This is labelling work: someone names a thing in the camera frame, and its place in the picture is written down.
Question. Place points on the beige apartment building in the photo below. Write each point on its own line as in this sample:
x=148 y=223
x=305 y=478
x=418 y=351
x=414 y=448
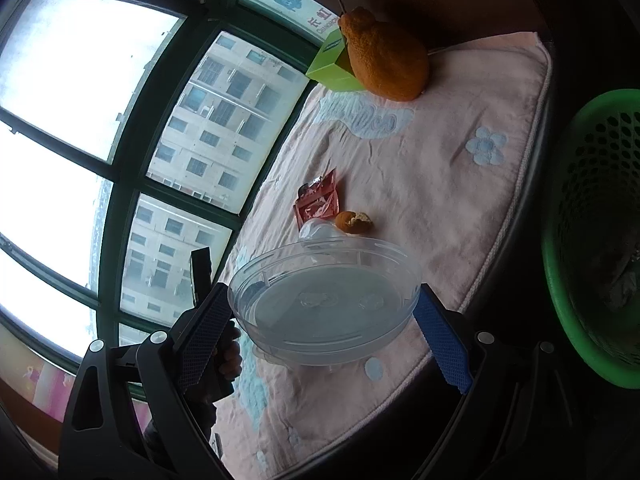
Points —
x=225 y=110

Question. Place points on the green cardboard box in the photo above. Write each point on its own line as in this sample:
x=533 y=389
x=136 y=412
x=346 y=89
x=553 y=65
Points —
x=330 y=67

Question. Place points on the person's left forearm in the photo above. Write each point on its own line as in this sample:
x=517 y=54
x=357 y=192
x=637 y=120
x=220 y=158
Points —
x=206 y=417

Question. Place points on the bumpy orange tangerine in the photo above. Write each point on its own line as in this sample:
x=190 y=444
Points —
x=390 y=65

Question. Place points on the green plastic basket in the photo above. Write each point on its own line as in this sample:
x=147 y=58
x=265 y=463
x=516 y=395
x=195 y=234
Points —
x=555 y=270

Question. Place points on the large clear plastic bowl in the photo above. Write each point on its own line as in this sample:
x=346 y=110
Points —
x=325 y=305

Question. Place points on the pink printed cloth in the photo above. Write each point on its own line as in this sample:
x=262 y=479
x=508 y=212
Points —
x=40 y=380

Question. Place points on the red snack wrapper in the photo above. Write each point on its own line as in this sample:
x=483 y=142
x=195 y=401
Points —
x=320 y=200

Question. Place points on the dark green window frame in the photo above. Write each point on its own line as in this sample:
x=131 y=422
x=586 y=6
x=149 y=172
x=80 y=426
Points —
x=125 y=160

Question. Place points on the small clear plastic cup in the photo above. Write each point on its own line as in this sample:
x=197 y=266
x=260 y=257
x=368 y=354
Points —
x=317 y=232

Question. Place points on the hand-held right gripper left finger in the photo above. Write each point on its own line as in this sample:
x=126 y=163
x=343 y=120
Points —
x=200 y=340

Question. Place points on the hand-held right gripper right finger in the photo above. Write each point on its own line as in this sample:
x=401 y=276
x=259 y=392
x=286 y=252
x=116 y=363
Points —
x=445 y=345

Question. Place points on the pink printed blanket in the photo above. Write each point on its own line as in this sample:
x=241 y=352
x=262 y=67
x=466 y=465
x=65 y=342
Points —
x=425 y=185

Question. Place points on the person's left hand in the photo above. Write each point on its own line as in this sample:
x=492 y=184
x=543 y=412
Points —
x=232 y=357

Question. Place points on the orange peel piece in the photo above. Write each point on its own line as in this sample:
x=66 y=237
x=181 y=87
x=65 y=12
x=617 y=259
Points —
x=354 y=223

